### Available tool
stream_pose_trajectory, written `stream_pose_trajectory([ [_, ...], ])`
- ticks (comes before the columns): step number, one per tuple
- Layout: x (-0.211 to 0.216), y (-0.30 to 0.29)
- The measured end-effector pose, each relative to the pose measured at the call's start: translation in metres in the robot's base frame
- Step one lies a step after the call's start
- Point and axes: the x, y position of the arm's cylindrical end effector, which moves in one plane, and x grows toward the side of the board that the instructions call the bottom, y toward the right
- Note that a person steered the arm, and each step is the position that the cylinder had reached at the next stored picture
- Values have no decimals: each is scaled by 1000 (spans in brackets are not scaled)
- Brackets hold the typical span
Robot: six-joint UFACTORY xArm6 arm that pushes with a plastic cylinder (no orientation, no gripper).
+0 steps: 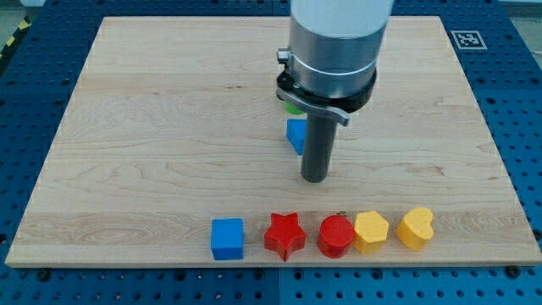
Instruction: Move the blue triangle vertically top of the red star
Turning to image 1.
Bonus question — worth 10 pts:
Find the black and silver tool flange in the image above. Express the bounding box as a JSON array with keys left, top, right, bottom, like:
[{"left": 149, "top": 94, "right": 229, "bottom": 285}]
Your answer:
[{"left": 277, "top": 47, "right": 377, "bottom": 126}]

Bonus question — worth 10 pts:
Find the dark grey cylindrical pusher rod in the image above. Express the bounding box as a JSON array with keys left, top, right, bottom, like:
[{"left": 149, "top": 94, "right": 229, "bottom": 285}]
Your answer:
[{"left": 301, "top": 114, "right": 337, "bottom": 183}]

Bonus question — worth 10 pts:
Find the blue triangle block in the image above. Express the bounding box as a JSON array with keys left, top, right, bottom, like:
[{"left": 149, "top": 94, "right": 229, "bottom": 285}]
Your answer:
[{"left": 286, "top": 119, "right": 307, "bottom": 155}]

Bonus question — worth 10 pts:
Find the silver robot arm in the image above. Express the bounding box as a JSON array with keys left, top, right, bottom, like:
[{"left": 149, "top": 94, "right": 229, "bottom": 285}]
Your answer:
[{"left": 276, "top": 0, "right": 394, "bottom": 183}]

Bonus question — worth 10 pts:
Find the red star block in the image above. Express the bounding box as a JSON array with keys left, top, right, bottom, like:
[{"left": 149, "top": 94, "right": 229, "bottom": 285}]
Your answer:
[{"left": 263, "top": 213, "right": 307, "bottom": 262}]

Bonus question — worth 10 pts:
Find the green block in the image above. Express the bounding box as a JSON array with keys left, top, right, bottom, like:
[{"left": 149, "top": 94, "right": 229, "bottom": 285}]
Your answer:
[{"left": 285, "top": 103, "right": 304, "bottom": 115}]

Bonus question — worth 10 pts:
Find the red cylinder block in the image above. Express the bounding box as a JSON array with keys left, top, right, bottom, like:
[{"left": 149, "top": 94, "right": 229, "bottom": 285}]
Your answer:
[{"left": 317, "top": 215, "right": 354, "bottom": 258}]

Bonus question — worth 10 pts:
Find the yellow hexagon block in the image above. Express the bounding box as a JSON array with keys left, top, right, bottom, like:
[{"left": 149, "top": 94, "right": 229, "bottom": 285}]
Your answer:
[{"left": 352, "top": 211, "right": 390, "bottom": 255}]

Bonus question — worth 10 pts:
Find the yellow heart block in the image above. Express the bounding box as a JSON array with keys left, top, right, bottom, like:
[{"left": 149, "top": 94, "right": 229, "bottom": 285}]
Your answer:
[{"left": 396, "top": 207, "right": 434, "bottom": 252}]

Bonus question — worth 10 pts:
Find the blue cube block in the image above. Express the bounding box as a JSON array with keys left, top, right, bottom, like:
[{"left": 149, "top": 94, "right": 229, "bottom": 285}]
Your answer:
[{"left": 211, "top": 219, "right": 244, "bottom": 260}]

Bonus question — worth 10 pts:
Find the white fiducial marker tag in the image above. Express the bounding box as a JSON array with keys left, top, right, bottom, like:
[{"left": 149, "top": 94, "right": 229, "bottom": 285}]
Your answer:
[{"left": 451, "top": 30, "right": 487, "bottom": 50}]

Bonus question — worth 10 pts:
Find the wooden board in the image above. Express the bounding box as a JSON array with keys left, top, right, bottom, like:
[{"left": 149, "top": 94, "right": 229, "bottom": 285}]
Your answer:
[{"left": 6, "top": 16, "right": 541, "bottom": 269}]

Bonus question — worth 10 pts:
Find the yellow black hazard tape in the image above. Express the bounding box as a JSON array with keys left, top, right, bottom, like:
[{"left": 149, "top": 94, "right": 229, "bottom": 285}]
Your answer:
[{"left": 1, "top": 15, "right": 32, "bottom": 64}]

